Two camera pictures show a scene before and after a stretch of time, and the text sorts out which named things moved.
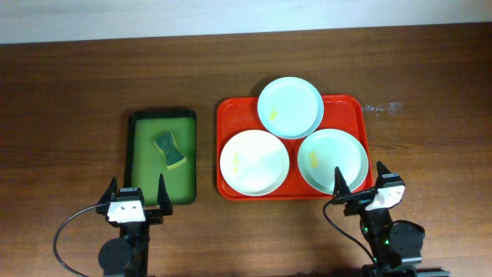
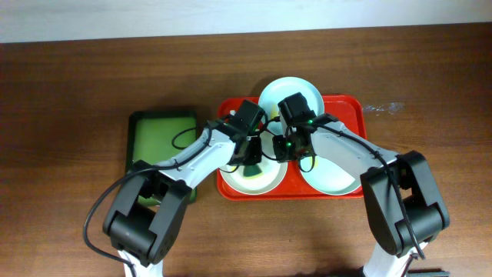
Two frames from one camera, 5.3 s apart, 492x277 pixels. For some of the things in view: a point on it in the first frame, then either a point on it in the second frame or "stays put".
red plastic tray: (350, 114) stays put
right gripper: (356, 203) -> (280, 155)
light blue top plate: (290, 108) stays put
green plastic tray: (163, 143) stays put
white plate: (254, 162) stays put
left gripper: (152, 215) -> (247, 155)
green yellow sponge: (167, 145) -> (252, 171)
